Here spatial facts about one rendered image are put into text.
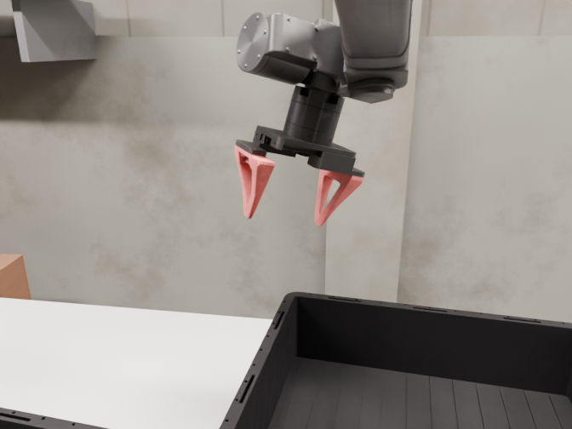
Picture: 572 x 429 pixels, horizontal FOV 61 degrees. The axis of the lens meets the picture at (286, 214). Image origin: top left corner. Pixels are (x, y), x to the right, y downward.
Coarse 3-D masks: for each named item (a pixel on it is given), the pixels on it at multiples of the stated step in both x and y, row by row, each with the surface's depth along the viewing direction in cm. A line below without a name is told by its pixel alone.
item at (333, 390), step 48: (288, 336) 66; (336, 336) 69; (384, 336) 67; (432, 336) 66; (480, 336) 64; (528, 336) 62; (288, 384) 66; (336, 384) 66; (384, 384) 66; (432, 384) 66; (480, 384) 66; (528, 384) 65
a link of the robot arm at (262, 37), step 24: (264, 24) 45; (288, 24) 44; (312, 24) 46; (240, 48) 48; (264, 48) 45; (288, 48) 44; (312, 48) 46; (336, 48) 47; (264, 72) 47; (288, 72) 47; (336, 72) 47; (360, 96) 46; (384, 96) 46
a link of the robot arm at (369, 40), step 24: (336, 0) 33; (360, 0) 32; (384, 0) 32; (408, 0) 32; (360, 24) 36; (384, 24) 36; (408, 24) 37; (360, 48) 39; (384, 48) 39; (408, 48) 40; (360, 72) 44; (384, 72) 43; (408, 72) 43
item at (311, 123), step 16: (304, 96) 51; (320, 96) 50; (336, 96) 51; (288, 112) 53; (304, 112) 51; (320, 112) 51; (336, 112) 52; (256, 128) 54; (288, 128) 53; (304, 128) 51; (320, 128) 51; (272, 144) 50; (288, 144) 50; (304, 144) 51; (320, 144) 52; (336, 144) 58
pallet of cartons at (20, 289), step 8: (0, 256) 213; (8, 256) 213; (16, 256) 213; (0, 264) 205; (8, 264) 205; (16, 264) 210; (24, 264) 216; (0, 272) 200; (8, 272) 205; (16, 272) 211; (24, 272) 216; (0, 280) 200; (8, 280) 205; (16, 280) 211; (24, 280) 216; (0, 288) 200; (8, 288) 205; (16, 288) 211; (24, 288) 216; (0, 296) 200; (8, 296) 205; (16, 296) 211; (24, 296) 217
